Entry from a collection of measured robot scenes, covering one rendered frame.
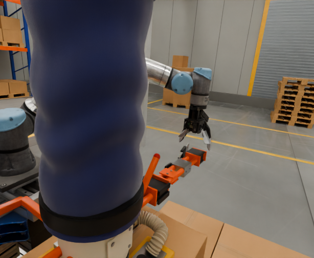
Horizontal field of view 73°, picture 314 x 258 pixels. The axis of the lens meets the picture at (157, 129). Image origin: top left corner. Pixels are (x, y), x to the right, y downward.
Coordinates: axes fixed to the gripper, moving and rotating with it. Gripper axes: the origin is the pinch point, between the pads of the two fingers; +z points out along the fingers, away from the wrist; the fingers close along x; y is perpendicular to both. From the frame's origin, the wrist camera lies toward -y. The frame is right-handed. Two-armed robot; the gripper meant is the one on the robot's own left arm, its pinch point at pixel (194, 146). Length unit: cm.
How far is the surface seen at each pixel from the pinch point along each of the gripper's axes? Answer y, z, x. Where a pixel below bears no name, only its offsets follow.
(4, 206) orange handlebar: 70, 4, -25
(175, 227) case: 33.0, 17.9, 10.0
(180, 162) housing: 13.7, 3.3, -0.1
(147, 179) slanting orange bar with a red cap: 39.8, -0.9, 1.4
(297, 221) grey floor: -151, 111, 65
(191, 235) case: 32.8, 17.8, 15.9
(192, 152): 2.2, 2.4, 0.3
